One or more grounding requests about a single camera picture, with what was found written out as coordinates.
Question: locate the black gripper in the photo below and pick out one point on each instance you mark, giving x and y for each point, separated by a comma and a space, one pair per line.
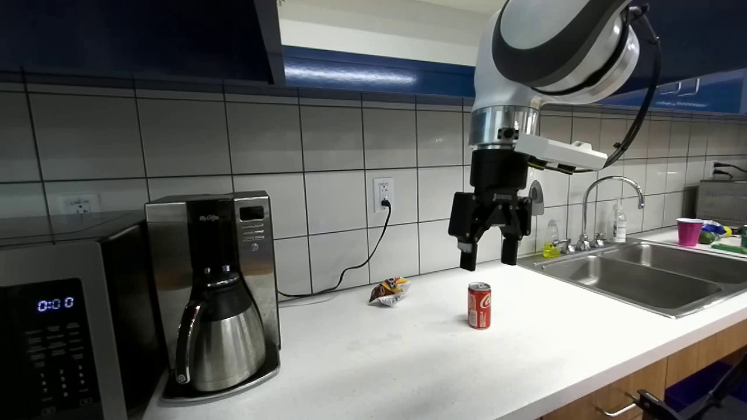
499, 172

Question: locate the red soda can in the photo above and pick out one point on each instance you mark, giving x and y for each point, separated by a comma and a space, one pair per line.
479, 306

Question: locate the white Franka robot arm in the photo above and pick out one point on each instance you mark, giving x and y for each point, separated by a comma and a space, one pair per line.
544, 30

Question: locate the wooden base cabinet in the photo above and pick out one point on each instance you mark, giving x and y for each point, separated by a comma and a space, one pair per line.
646, 380

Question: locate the blue open cabinet door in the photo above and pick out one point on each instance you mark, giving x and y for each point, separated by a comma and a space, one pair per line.
701, 89

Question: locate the dark blue closed cabinet door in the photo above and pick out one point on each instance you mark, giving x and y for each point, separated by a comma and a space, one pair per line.
132, 36

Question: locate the clear yellow dish soap bottle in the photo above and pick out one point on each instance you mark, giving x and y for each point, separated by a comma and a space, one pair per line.
551, 247

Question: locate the crumpled snack wrapper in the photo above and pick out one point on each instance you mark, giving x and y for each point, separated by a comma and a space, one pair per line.
388, 290

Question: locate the small white bottle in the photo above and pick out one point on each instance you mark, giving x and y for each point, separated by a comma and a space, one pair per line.
619, 227

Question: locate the chrome faucet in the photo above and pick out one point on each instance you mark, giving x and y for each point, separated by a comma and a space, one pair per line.
614, 180

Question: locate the stainless steel sink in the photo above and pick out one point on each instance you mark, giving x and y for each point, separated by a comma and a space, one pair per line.
646, 283

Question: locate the pink plastic cup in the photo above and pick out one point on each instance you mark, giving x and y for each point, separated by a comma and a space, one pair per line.
689, 233

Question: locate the green items by sink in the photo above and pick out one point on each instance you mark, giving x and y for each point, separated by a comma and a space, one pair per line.
716, 233

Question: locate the grey countertop appliance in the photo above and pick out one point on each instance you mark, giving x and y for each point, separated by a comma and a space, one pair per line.
721, 201

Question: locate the black clamp object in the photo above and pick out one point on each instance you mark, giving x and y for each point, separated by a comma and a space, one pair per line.
653, 406

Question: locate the stainless black coffee maker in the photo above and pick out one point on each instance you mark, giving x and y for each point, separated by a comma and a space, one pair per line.
248, 247

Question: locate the blue bin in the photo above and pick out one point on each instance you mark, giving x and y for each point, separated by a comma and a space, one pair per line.
704, 387

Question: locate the stainless steel carafe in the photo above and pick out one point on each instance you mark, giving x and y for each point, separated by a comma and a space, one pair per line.
225, 341

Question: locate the black silver microwave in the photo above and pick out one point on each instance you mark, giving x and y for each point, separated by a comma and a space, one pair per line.
71, 327

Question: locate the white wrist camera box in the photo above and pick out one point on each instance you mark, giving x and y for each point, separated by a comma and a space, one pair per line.
561, 152

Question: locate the white wall outlet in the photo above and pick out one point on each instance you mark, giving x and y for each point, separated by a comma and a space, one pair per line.
82, 205
385, 189

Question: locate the blue open wall cabinet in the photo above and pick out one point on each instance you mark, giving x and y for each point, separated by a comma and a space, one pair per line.
365, 72

